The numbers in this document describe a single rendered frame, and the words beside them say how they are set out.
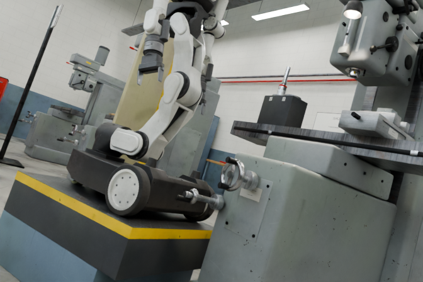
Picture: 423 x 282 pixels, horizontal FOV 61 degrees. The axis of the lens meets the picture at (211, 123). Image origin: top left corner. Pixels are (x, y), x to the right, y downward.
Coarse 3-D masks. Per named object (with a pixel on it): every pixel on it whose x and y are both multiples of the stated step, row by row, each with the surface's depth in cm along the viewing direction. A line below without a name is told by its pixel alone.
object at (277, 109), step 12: (264, 96) 204; (276, 96) 196; (288, 96) 188; (264, 108) 200; (276, 108) 193; (288, 108) 186; (300, 108) 189; (264, 120) 197; (276, 120) 190; (288, 120) 185; (300, 120) 190
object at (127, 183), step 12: (120, 168) 145; (132, 168) 142; (108, 180) 146; (120, 180) 145; (132, 180) 141; (144, 180) 138; (108, 192) 144; (120, 192) 143; (132, 192) 140; (144, 192) 137; (108, 204) 143; (120, 204) 141; (132, 204) 137; (144, 204) 138
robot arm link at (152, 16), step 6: (150, 12) 159; (156, 12) 158; (162, 12) 162; (150, 18) 158; (156, 18) 157; (162, 18) 167; (144, 24) 159; (150, 24) 157; (156, 24) 157; (150, 30) 157
